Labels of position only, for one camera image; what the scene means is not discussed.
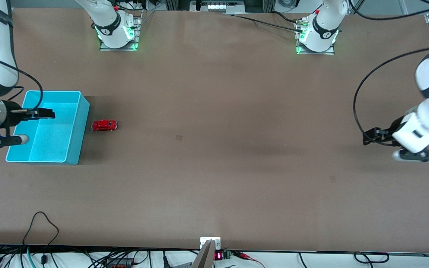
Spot red beetle toy car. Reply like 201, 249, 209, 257
91, 119, 118, 132

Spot blue plastic box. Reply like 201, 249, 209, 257
5, 90, 90, 166

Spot black box with orange connectors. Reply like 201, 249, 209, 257
104, 258, 134, 268

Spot metal device with white light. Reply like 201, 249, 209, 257
190, 0, 245, 15

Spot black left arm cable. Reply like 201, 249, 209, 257
349, 0, 429, 137

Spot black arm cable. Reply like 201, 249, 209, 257
0, 52, 44, 110
349, 0, 429, 137

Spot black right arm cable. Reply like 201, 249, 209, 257
0, 52, 44, 110

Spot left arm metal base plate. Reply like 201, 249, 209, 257
295, 17, 335, 55

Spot thin black looped cable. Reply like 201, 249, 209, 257
22, 211, 60, 265

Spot black coiled cable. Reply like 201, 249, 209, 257
354, 252, 390, 264

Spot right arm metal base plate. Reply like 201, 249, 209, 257
99, 10, 143, 52

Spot teal cable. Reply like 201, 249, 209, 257
26, 247, 37, 268

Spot long black table cable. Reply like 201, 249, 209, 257
223, 13, 305, 32

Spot red clip lead wire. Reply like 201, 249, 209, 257
232, 251, 266, 268

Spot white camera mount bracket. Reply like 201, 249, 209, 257
200, 237, 221, 250

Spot grey metal camera bar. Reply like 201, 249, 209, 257
191, 240, 215, 268

